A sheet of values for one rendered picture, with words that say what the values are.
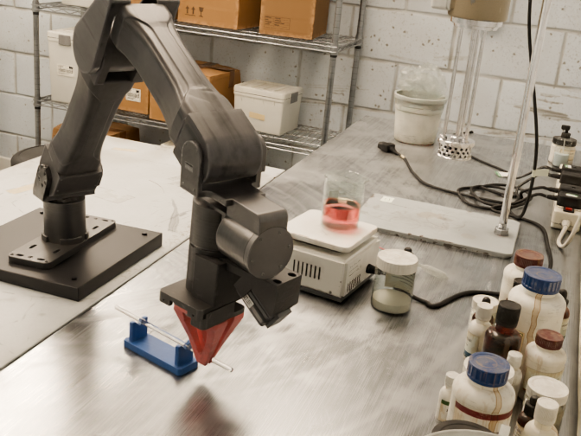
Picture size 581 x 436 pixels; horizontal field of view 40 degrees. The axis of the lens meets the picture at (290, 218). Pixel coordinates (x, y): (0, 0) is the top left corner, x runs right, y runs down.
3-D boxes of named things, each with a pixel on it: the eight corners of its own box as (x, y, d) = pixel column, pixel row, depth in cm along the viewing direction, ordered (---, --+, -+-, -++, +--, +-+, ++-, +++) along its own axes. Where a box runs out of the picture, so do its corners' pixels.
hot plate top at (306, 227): (274, 234, 118) (275, 227, 117) (310, 213, 128) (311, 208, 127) (347, 254, 113) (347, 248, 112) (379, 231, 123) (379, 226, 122)
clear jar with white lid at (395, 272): (399, 320, 112) (407, 268, 110) (362, 306, 115) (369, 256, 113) (417, 306, 117) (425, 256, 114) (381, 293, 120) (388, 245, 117)
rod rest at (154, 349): (122, 346, 98) (123, 320, 97) (143, 336, 101) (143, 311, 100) (179, 377, 93) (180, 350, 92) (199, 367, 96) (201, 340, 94)
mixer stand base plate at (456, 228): (347, 225, 147) (347, 220, 146) (373, 196, 165) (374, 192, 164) (511, 259, 138) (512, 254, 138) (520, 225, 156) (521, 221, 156)
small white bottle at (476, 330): (482, 355, 105) (493, 300, 102) (489, 367, 102) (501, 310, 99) (459, 354, 105) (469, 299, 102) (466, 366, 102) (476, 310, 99)
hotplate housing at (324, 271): (226, 269, 123) (228, 221, 120) (267, 245, 134) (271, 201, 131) (354, 310, 114) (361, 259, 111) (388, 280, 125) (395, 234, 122)
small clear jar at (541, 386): (563, 423, 91) (573, 384, 90) (555, 443, 87) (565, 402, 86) (524, 409, 93) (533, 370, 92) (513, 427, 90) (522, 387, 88)
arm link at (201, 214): (256, 260, 86) (263, 201, 84) (212, 269, 83) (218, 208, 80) (221, 236, 91) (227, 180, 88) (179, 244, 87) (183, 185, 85)
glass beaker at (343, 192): (311, 230, 119) (317, 176, 116) (326, 218, 125) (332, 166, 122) (355, 240, 117) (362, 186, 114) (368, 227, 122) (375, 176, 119)
